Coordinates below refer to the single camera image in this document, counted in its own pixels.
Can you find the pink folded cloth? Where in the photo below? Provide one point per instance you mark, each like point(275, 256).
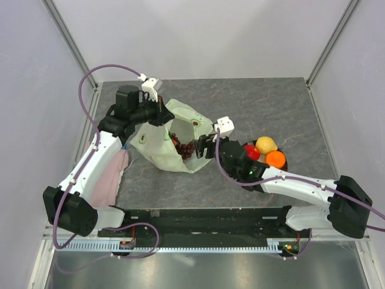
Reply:
point(106, 188)

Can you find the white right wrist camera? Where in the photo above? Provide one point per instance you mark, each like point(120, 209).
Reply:
point(224, 125)

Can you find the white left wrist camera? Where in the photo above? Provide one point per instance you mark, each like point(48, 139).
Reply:
point(150, 86)

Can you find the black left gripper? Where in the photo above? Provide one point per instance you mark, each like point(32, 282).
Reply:
point(162, 114)

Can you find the dark round fruit plate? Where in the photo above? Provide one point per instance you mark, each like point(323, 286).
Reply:
point(255, 162)

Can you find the yellow lemon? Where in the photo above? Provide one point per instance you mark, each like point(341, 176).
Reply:
point(266, 145)

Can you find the light blue cable duct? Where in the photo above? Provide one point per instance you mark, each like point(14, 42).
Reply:
point(118, 246)

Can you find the purple grape bunch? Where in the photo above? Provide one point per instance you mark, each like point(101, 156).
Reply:
point(185, 150)

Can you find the aluminium frame post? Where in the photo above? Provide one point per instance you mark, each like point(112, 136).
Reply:
point(340, 27)
point(63, 29)

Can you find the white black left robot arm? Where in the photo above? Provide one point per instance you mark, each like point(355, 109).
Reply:
point(68, 205)

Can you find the aluminium frame post right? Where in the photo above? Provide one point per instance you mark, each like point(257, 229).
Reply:
point(340, 27)

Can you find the red apple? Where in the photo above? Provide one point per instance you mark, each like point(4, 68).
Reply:
point(252, 152)

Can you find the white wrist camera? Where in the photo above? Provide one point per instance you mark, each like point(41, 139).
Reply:
point(150, 86)
point(224, 125)

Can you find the green avocado print plastic bag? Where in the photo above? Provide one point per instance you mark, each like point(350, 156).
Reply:
point(155, 144)

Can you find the orange fruit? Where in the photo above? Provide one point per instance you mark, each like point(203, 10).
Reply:
point(276, 159)

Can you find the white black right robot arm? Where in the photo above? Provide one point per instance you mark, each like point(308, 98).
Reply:
point(338, 204)

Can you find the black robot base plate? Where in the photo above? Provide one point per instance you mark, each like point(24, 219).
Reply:
point(206, 226)

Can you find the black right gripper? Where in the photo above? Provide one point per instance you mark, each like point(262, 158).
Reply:
point(204, 142)

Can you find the aluminium frame post left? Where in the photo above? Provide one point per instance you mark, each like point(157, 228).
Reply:
point(63, 29)

